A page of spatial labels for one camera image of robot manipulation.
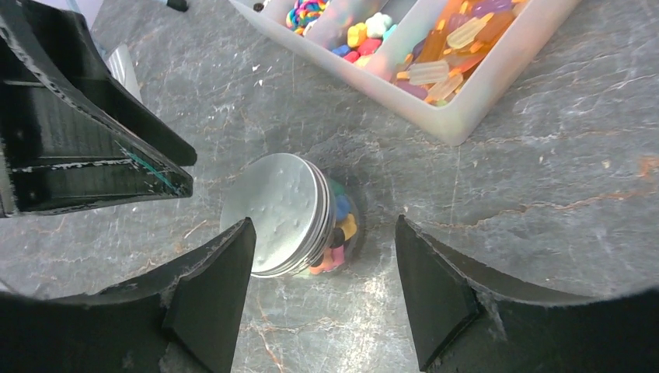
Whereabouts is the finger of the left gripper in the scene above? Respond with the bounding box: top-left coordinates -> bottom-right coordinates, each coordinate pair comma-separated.
77,77 -> 197,166
1,1 -> 194,218

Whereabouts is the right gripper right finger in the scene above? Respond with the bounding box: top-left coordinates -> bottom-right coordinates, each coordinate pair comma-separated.
395,215 -> 658,372

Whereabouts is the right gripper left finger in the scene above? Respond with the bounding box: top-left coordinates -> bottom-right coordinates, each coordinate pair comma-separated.
1,219 -> 256,372

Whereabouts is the clear plastic scoop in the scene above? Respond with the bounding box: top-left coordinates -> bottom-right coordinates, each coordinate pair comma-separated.
106,44 -> 142,103

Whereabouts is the silver round jar lid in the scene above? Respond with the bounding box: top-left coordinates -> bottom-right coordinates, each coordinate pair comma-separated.
219,153 -> 336,278

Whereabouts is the small clear glass jar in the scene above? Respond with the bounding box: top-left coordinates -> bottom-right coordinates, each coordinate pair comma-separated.
302,178 -> 361,276

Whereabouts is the clear compartment candy box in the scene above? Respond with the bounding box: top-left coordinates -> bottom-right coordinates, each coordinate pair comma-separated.
234,1 -> 576,145

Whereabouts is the light blue music stand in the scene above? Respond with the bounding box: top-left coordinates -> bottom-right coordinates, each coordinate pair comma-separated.
157,0 -> 189,12

